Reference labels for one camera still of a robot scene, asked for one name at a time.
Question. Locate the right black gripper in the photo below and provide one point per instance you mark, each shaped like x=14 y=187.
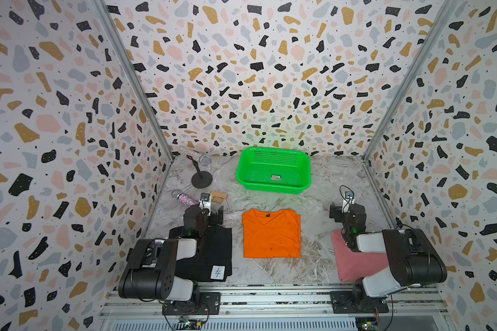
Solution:
x=340 y=211

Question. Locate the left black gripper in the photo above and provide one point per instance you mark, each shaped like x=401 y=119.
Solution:
x=211 y=212

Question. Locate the black t-shirt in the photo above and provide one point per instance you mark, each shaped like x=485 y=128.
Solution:
x=213 y=261

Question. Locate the pink t-shirt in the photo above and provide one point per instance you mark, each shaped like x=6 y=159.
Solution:
x=354 y=265

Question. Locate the orange t-shirt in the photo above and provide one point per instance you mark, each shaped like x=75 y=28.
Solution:
x=269 y=235

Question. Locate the green plastic basket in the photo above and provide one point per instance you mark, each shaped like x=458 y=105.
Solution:
x=274 y=170

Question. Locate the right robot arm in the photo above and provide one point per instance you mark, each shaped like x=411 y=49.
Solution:
x=413 y=261

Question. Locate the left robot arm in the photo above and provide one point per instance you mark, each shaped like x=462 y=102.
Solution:
x=170 y=270

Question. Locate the small cardboard piece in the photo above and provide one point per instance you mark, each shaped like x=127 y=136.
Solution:
x=218 y=197

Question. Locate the glittery purple bottle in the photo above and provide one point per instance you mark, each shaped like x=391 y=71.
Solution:
x=184 y=198

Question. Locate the microphone on black stand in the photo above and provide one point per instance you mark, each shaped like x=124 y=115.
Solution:
x=201 y=179

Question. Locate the left circuit board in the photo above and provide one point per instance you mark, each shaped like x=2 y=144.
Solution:
x=190 y=324

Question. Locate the circuit board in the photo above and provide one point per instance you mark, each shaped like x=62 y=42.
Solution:
x=366 y=324
x=190 y=324

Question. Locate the right circuit board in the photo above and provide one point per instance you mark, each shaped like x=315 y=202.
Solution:
x=366 y=324

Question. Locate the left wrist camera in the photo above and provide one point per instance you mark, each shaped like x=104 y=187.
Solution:
x=205 y=201

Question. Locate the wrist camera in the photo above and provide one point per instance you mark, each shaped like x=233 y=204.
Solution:
x=348 y=197
x=205 y=201

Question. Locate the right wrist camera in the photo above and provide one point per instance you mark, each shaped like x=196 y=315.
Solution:
x=348 y=197

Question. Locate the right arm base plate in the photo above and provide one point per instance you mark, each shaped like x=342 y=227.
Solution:
x=347 y=302

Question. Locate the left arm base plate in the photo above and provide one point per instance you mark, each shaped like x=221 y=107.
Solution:
x=206 y=303

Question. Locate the aluminium rail frame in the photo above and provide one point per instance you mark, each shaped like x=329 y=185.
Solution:
x=282 y=307

